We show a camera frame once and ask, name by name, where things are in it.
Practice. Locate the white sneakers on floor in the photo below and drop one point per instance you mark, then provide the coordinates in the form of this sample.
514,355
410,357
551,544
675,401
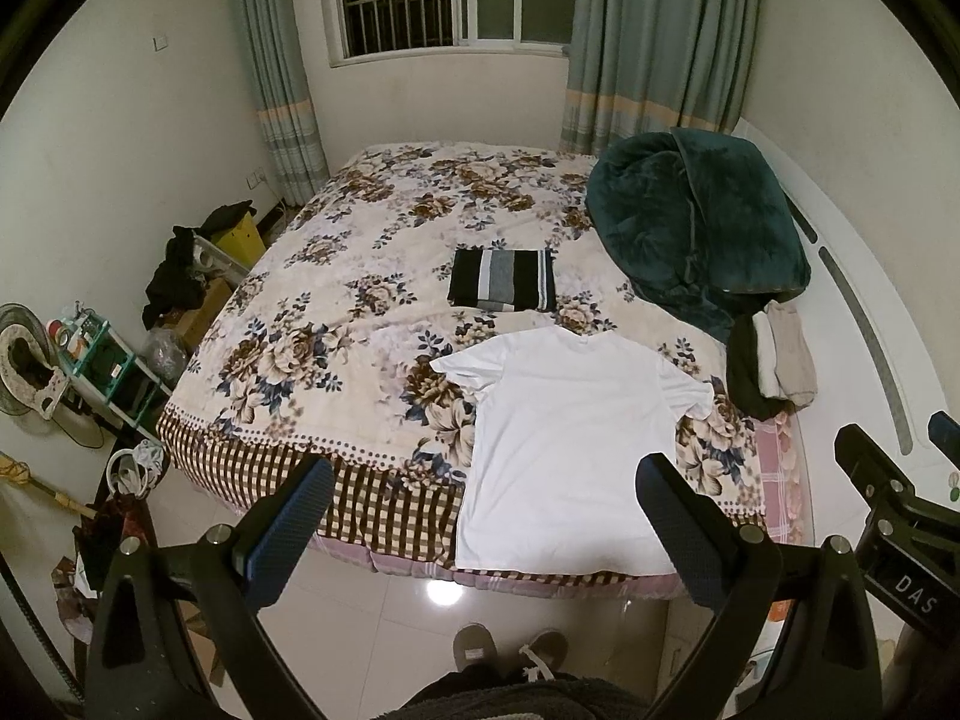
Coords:
135,471

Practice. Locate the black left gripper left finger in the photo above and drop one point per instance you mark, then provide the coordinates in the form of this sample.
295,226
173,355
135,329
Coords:
142,664

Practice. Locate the left green curtain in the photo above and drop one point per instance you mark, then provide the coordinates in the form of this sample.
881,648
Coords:
270,47

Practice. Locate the folded beige and black clothes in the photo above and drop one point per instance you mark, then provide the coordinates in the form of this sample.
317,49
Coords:
769,367

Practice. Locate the green curtain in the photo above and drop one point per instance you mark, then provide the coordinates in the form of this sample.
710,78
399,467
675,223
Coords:
638,66
270,47

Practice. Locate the broom handle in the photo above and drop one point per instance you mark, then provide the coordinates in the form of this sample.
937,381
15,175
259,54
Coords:
18,474

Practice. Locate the white t-shirt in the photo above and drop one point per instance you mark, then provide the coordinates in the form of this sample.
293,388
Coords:
561,425

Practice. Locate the yellow box with dark clothes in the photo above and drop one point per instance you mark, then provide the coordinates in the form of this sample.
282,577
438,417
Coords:
201,267

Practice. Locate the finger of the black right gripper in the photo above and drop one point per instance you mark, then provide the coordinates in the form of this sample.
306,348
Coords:
872,472
944,433

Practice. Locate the striped folded garment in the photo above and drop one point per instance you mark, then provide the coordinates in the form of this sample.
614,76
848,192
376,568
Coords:
502,280

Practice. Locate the floral bed blanket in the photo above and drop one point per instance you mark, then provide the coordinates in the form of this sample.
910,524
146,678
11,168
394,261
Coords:
328,347

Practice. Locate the electric fan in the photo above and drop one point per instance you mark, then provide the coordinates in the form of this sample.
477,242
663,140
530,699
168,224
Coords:
34,383

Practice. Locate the dark green fleece blanket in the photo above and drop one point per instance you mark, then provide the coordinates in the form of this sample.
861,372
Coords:
698,223

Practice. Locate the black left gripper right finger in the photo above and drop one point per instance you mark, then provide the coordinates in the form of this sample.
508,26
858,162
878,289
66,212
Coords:
825,663

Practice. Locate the green storage shelf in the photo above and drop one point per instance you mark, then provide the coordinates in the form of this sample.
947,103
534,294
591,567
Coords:
94,356

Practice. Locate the white bed headboard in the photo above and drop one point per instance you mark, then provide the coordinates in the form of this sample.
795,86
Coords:
872,366

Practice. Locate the right green curtain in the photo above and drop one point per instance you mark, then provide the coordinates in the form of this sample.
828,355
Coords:
638,66

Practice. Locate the left grey shoe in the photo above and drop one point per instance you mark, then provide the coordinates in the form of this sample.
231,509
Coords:
472,646

